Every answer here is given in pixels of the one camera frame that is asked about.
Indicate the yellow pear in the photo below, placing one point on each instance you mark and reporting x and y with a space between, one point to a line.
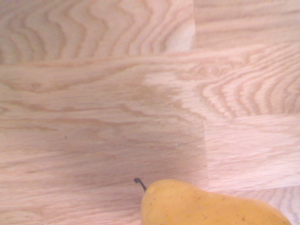
187 206

